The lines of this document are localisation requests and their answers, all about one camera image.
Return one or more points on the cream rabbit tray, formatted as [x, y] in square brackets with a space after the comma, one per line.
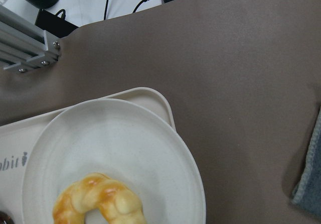
[18, 139]

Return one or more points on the grey folded cloth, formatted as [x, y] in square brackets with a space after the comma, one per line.
[306, 194]

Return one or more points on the black power adapter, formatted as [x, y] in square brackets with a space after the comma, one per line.
[55, 24]

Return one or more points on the aluminium frame post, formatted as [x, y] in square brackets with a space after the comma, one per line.
[24, 46]

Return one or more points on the cream round plate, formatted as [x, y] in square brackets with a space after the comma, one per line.
[124, 141]

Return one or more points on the braided glazed donut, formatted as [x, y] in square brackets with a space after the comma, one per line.
[115, 201]

